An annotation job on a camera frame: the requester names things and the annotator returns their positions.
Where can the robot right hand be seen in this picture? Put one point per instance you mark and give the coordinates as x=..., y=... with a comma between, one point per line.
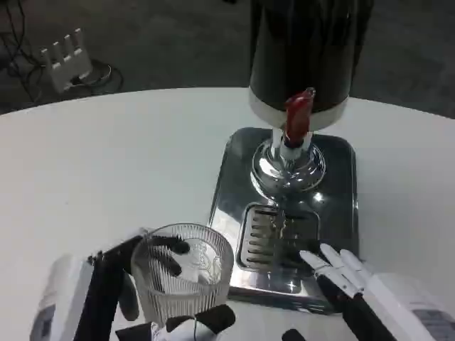
x=387, y=302

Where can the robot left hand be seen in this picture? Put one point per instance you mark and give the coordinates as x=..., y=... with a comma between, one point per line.
x=103, y=284

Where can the clear ribbed glass cup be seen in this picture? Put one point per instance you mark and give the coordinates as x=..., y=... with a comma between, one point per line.
x=209, y=280

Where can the steel drip tray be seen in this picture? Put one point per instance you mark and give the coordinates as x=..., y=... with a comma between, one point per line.
x=334, y=227

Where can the slotted steel drip grid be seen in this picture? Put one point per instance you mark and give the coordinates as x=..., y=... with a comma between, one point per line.
x=263, y=234

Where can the black drink dispenser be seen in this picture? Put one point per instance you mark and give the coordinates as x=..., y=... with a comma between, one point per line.
x=305, y=49

